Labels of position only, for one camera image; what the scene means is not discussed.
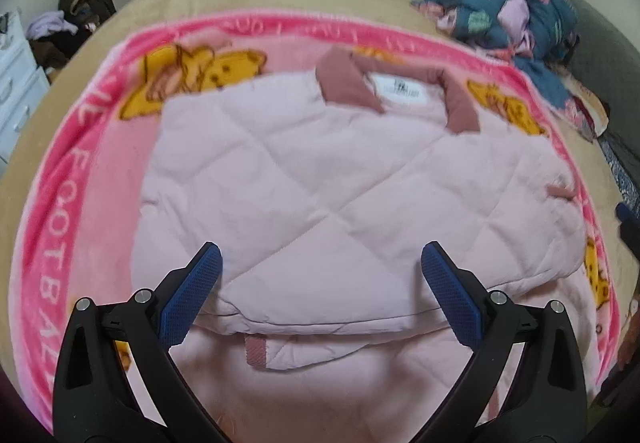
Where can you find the person's right hand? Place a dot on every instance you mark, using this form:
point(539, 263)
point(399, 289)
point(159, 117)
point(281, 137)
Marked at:
point(631, 333)

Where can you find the blue and white patterned pillow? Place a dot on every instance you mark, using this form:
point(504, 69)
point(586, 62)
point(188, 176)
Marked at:
point(622, 173)

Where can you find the colourful printed cloth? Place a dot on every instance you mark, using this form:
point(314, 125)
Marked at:
point(587, 113)

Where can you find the grey quilted headboard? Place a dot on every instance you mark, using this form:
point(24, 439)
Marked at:
point(605, 48)

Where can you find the pink printed blanket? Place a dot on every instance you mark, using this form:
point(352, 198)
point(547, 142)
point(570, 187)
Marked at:
point(90, 183)

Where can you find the white drawer cabinet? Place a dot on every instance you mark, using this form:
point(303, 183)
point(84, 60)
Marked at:
point(15, 88)

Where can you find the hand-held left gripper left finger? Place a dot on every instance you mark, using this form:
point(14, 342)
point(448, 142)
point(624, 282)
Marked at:
point(192, 293)

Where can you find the purple clothes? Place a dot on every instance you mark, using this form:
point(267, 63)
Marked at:
point(50, 25)

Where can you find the teal floral duvet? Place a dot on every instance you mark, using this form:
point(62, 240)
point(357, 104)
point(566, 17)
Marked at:
point(500, 13)

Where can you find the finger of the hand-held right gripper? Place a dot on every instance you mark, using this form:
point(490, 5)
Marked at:
point(627, 223)

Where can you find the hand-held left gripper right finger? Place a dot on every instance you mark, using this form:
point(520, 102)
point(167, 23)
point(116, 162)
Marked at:
point(450, 293)

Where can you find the dark brown bag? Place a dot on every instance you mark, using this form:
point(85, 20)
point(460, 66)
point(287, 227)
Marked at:
point(85, 3)

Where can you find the pink quilted jacket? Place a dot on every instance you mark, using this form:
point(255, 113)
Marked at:
point(325, 183)

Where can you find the dark clothes pile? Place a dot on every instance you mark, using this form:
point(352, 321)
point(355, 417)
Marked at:
point(57, 50)

